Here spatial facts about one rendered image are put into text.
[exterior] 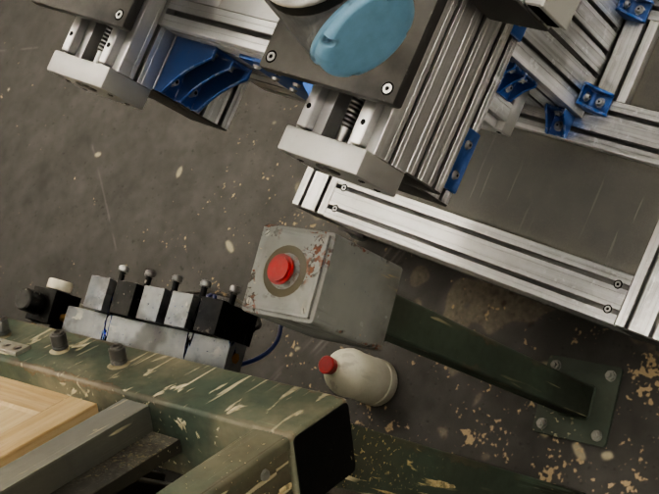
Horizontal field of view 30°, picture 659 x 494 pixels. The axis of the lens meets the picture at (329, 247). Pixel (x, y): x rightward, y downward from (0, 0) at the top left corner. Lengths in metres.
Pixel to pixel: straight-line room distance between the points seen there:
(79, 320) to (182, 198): 1.02
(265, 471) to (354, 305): 0.25
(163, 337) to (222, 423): 0.36
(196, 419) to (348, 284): 0.27
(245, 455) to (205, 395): 0.19
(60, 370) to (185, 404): 0.25
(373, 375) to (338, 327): 0.89
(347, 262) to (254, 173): 1.37
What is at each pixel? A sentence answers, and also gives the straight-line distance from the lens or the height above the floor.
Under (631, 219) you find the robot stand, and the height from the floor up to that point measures 0.21.
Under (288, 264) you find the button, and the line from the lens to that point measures 1.55.
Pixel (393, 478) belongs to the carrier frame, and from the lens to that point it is 1.75.
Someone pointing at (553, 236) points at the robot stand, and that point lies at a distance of 2.21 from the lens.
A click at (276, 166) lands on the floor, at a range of 2.89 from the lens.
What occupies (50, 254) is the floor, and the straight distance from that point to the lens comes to 3.32.
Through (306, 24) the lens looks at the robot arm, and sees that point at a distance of 1.23.
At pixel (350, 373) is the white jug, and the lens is 2.42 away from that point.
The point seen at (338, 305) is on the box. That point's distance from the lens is 1.56.
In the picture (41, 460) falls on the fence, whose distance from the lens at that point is 1.61.
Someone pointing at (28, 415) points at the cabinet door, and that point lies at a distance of 1.80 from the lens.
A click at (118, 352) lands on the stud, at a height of 0.88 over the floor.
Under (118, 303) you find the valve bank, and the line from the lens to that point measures 1.98.
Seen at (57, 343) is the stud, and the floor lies 0.87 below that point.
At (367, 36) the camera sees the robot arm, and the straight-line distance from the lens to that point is 1.24.
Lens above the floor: 2.13
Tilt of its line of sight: 51 degrees down
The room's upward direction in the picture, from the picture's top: 64 degrees counter-clockwise
